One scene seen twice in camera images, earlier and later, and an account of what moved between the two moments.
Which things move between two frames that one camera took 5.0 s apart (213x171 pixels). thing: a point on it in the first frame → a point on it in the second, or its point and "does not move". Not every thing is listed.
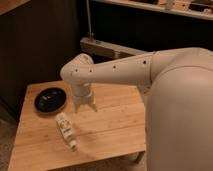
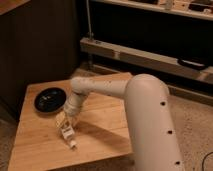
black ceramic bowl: [48, 100] does not move
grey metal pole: [89, 34] does not move
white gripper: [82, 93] → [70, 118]
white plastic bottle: [66, 130] does not move
